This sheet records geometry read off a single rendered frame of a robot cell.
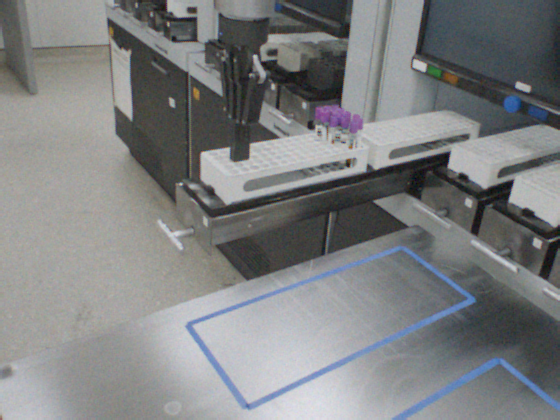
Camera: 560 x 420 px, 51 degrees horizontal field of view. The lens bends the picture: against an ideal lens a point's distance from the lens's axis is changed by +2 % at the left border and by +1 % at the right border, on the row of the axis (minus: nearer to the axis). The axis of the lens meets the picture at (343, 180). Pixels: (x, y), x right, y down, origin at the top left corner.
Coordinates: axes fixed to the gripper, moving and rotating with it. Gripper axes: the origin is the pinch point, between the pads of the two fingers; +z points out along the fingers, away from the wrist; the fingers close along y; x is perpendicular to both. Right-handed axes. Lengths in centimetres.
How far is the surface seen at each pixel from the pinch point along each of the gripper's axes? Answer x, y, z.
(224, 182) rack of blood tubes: 4.8, -4.1, 4.8
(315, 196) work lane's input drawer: -11.6, -6.7, 9.9
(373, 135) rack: -29.4, -0.2, 3.6
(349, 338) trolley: 6.7, -40.0, 8.0
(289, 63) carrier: -45, 55, 6
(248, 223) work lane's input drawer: 1.6, -6.7, 11.9
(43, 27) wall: -45, 350, 67
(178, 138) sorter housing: -37, 115, 52
